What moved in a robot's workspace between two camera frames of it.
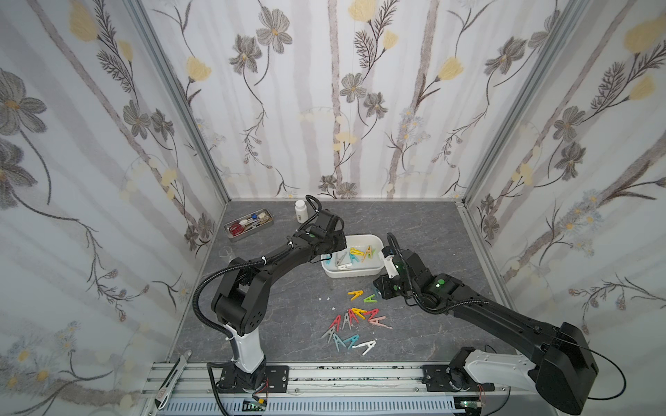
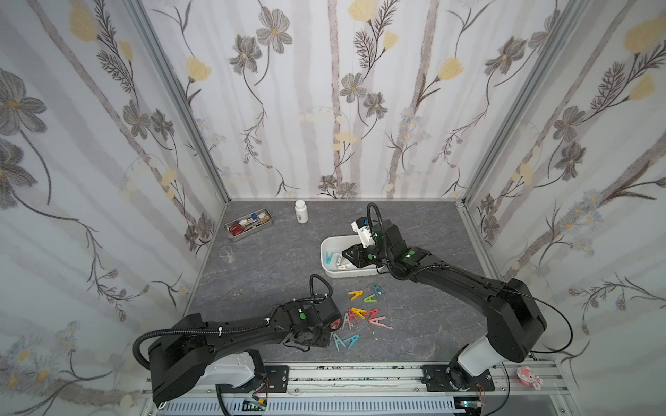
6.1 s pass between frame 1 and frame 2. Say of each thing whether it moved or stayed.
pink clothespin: stayed
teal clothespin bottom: stayed
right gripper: moved
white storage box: stayed
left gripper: moved
